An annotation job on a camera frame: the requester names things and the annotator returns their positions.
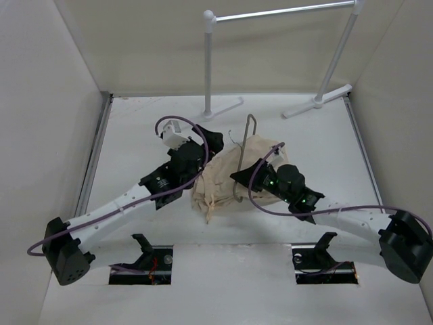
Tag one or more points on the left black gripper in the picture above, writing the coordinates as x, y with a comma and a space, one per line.
215, 143

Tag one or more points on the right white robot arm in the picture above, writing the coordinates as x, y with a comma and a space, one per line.
395, 241

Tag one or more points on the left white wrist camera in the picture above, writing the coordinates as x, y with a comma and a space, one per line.
172, 136

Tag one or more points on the white clothes rack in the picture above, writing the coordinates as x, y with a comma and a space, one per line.
323, 96

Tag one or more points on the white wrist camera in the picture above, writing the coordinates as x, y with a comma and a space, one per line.
172, 136
277, 157

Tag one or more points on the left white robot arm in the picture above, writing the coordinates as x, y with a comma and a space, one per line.
72, 248

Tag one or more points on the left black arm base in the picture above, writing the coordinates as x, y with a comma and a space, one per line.
153, 267

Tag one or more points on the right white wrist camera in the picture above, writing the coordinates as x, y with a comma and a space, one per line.
277, 157

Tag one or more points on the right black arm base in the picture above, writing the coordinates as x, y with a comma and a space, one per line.
314, 265

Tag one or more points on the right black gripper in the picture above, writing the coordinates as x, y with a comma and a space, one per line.
244, 175

